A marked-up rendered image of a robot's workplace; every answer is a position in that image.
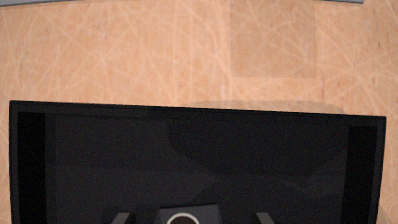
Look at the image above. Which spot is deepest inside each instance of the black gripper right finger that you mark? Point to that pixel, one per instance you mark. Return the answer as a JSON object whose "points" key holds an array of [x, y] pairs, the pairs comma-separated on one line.
{"points": [[262, 218]]}

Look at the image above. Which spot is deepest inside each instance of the black parts tray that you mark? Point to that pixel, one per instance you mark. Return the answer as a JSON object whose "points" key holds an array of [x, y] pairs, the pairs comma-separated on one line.
{"points": [[83, 169]]}

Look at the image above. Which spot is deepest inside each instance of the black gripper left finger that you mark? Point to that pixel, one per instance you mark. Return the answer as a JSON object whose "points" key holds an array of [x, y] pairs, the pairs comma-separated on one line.
{"points": [[124, 218]]}

